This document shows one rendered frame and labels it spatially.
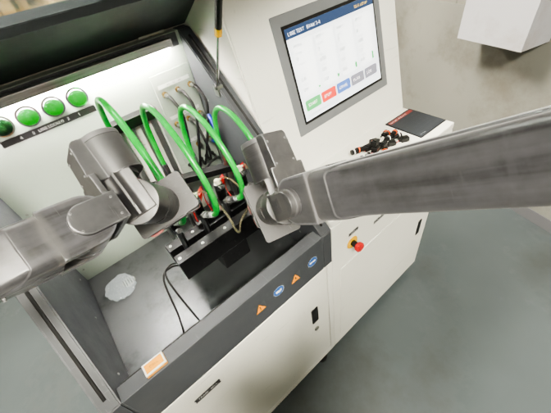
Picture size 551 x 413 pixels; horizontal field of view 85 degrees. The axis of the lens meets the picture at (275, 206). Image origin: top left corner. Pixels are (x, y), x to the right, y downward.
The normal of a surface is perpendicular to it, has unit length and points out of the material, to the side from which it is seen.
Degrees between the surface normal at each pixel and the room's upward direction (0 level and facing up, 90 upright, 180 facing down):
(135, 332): 0
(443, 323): 0
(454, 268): 0
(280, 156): 45
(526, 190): 78
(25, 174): 90
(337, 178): 66
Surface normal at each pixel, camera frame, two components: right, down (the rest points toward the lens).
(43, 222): 0.57, -0.39
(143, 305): -0.15, -0.71
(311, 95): 0.59, 0.28
